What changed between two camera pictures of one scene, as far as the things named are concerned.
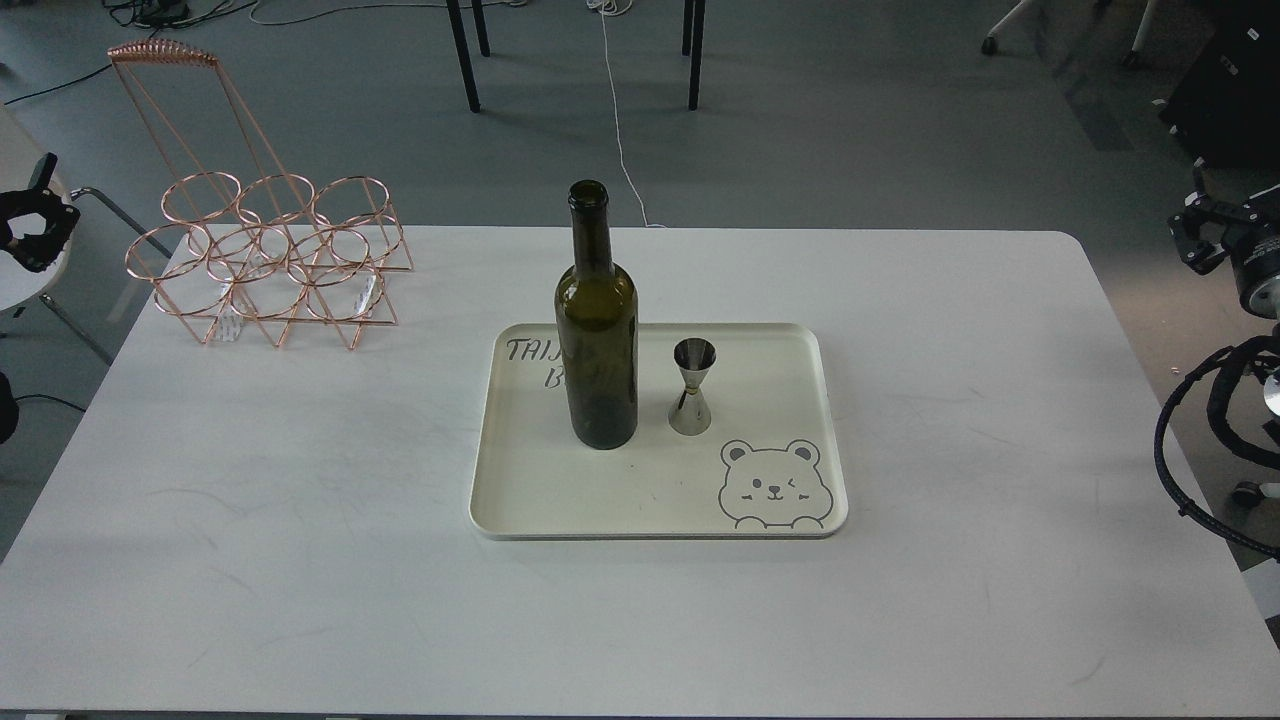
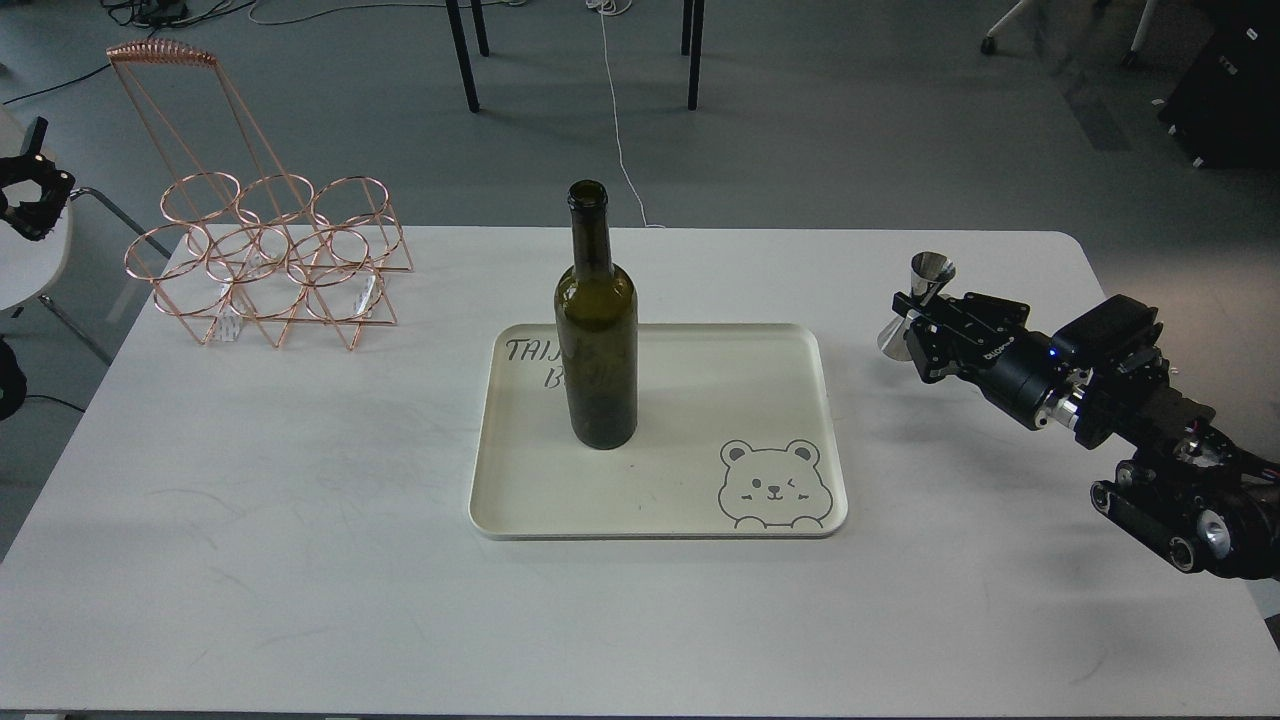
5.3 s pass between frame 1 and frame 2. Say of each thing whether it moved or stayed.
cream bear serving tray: stayed
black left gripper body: moved
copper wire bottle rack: stayed
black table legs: stayed
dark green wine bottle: stayed
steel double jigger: moved
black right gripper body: moved
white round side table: stayed
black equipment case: stayed
